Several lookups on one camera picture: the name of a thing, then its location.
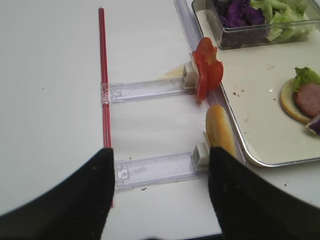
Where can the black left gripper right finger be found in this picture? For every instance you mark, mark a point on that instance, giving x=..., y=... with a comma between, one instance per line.
x=250, y=208

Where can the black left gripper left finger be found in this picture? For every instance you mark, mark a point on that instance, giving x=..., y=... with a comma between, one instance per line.
x=76, y=209

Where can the meat slice on bun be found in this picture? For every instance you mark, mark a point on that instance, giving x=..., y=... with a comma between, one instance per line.
x=307, y=99

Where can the tomato slices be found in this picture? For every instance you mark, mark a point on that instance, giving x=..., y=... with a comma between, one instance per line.
x=210, y=69

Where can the lettuce leaf on bun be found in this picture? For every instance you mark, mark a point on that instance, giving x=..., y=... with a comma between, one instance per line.
x=304, y=76

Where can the green lettuce in box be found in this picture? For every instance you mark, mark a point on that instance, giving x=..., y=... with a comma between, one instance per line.
x=278, y=12

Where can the left red rod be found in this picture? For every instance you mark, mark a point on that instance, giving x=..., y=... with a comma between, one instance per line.
x=104, y=75

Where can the white pusher block bun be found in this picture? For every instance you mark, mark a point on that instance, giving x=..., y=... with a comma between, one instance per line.
x=201, y=154

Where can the cut bun half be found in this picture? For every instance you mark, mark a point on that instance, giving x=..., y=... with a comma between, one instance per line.
x=219, y=130

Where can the bottom bun on tray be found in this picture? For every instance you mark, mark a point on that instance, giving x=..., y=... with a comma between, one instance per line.
x=286, y=100

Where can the metal tray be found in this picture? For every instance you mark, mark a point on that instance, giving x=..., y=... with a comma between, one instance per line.
x=251, y=86

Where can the white pusher block tomatoes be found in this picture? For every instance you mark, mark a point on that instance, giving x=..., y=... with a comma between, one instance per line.
x=190, y=74

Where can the clear plastic salad box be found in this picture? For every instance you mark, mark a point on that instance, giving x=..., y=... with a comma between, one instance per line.
x=254, y=35

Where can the purple cabbage in box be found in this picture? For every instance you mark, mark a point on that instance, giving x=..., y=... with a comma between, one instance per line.
x=238, y=13

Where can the clear rail by bun half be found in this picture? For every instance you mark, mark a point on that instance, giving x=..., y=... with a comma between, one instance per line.
x=135, y=173

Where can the clear rail by tomatoes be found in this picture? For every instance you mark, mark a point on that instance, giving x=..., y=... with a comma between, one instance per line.
x=134, y=91

